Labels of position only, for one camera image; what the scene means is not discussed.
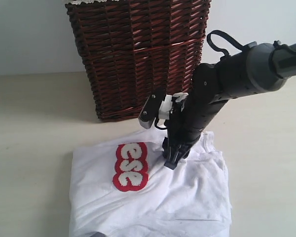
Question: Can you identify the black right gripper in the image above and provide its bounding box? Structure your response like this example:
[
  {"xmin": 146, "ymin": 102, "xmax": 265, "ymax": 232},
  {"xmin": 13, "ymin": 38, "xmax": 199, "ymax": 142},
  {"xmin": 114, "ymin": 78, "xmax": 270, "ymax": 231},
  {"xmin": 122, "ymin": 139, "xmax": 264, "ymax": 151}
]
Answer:
[{"xmin": 162, "ymin": 103, "xmax": 205, "ymax": 170}]

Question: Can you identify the white t-shirt red lettering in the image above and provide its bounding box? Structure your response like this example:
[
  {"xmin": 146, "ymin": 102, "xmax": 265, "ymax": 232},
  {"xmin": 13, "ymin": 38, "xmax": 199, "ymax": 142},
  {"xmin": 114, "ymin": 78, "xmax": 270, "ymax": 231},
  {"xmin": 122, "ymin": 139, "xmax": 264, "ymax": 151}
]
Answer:
[{"xmin": 69, "ymin": 129, "xmax": 231, "ymax": 237}]

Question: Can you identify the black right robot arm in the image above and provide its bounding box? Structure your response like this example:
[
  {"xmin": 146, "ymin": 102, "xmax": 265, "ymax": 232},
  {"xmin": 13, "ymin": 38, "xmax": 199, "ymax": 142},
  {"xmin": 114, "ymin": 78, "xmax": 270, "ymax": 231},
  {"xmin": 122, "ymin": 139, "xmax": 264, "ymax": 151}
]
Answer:
[{"xmin": 162, "ymin": 41, "xmax": 296, "ymax": 169}]

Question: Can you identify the dark red wicker basket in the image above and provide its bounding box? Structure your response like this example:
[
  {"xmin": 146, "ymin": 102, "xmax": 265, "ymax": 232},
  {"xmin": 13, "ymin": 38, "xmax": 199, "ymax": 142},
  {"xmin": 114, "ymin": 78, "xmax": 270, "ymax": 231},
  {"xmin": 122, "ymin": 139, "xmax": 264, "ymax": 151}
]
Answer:
[{"xmin": 65, "ymin": 0, "xmax": 211, "ymax": 122}]

